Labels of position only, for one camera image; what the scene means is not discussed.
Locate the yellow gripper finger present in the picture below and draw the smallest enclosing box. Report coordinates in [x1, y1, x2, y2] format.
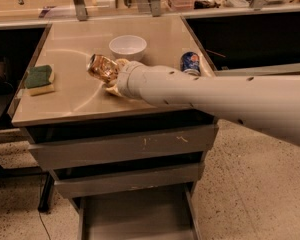
[115, 58, 129, 71]
[105, 84, 121, 97]

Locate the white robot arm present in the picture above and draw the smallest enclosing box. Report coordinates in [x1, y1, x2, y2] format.
[110, 61, 300, 146]

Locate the blue soda can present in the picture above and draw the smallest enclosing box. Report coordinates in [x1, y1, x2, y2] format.
[180, 52, 201, 76]

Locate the grey drawer cabinet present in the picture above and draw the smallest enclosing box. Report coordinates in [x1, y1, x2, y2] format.
[7, 15, 233, 240]

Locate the top grey drawer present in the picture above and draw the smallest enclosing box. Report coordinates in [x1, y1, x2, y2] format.
[29, 124, 218, 170]

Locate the grey drawer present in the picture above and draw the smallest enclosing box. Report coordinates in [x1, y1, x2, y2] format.
[55, 162, 203, 198]
[29, 124, 218, 170]

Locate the middle grey drawer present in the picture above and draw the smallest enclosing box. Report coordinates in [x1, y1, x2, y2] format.
[55, 162, 203, 198]

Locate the open bottom drawer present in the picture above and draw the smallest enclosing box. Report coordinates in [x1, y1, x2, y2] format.
[78, 184, 202, 240]

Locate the white bowl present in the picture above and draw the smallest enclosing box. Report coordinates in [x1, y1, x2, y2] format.
[109, 35, 147, 61]

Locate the green yellow sponge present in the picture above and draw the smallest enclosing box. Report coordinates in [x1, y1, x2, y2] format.
[24, 65, 54, 96]

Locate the black table leg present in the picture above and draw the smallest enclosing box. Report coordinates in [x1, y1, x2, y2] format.
[38, 174, 54, 213]

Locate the grey side shelf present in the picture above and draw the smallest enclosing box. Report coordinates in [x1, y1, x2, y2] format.
[215, 63, 300, 76]

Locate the black floor cable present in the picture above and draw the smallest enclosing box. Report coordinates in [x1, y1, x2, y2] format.
[38, 175, 53, 240]

